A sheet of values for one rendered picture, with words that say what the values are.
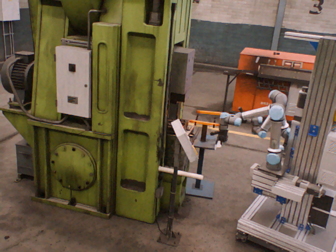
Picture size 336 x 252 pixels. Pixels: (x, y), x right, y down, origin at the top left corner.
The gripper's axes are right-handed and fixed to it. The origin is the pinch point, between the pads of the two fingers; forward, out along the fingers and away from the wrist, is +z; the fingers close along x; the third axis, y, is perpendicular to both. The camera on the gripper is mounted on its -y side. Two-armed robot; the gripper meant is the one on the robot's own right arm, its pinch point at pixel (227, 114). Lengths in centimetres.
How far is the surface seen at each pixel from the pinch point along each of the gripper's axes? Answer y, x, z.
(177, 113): 9, 6, 56
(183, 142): 0, -90, 26
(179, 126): -8, -74, 34
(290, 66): 7, 327, -69
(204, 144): 47, 18, 25
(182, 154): 40, -33, 39
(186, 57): -61, -32, 41
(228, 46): 46, 746, 95
